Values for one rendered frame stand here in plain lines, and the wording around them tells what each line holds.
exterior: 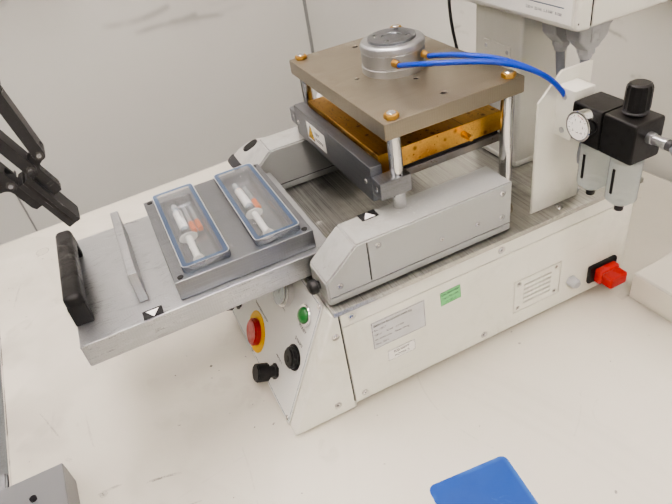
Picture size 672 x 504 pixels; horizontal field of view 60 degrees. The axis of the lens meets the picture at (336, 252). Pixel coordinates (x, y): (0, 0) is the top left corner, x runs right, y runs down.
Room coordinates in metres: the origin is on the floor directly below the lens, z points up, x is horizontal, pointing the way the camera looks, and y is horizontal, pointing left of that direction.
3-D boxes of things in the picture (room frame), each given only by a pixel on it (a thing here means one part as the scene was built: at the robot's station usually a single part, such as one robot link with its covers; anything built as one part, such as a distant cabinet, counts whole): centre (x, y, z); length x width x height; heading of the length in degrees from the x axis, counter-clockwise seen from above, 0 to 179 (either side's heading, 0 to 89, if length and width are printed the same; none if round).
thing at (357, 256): (0.55, -0.09, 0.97); 0.26 x 0.05 x 0.07; 109
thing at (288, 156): (0.81, 0.00, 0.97); 0.25 x 0.05 x 0.07; 109
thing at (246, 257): (0.62, 0.13, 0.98); 0.20 x 0.17 x 0.03; 19
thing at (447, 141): (0.69, -0.11, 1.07); 0.22 x 0.17 x 0.10; 19
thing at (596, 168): (0.53, -0.31, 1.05); 0.15 x 0.05 x 0.15; 19
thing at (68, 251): (0.56, 0.31, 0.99); 0.15 x 0.02 x 0.04; 19
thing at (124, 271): (0.60, 0.18, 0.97); 0.30 x 0.22 x 0.08; 109
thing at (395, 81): (0.69, -0.15, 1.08); 0.31 x 0.24 x 0.13; 19
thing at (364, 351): (0.68, -0.11, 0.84); 0.53 x 0.37 x 0.17; 109
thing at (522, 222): (0.71, -0.15, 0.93); 0.46 x 0.35 x 0.01; 109
